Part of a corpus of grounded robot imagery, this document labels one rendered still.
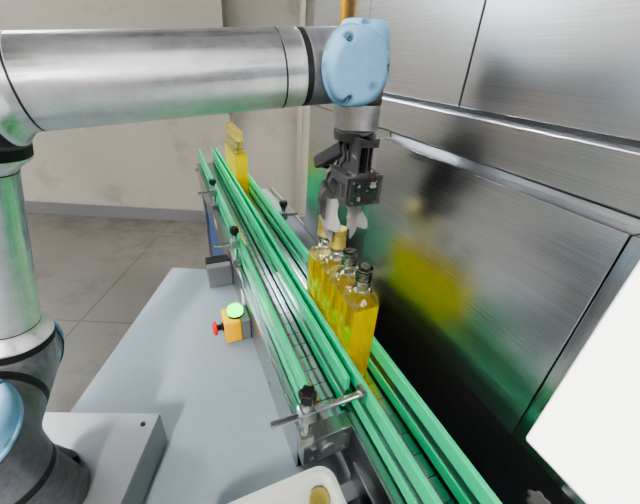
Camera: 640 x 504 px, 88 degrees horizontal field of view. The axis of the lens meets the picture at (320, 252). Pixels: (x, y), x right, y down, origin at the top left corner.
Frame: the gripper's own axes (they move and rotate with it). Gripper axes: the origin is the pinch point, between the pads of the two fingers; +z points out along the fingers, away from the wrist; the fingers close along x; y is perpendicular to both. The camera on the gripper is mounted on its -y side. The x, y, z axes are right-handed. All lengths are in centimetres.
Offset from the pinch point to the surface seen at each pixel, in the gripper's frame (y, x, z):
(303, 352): 3.9, -8.2, 27.3
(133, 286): -170, -65, 115
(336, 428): 22.9, -9.4, 26.9
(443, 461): 35.7, 3.0, 24.1
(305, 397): 23.3, -16.1, 14.5
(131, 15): -278, -37, -51
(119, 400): -9, -48, 40
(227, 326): -17.2, -21.7, 33.4
